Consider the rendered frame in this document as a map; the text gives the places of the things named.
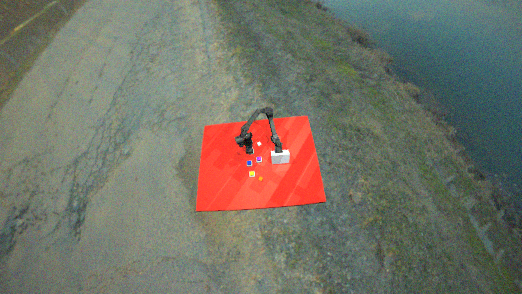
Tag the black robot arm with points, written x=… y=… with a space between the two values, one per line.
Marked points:
x=244 y=136

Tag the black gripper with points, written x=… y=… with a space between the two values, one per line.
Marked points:
x=249 y=147

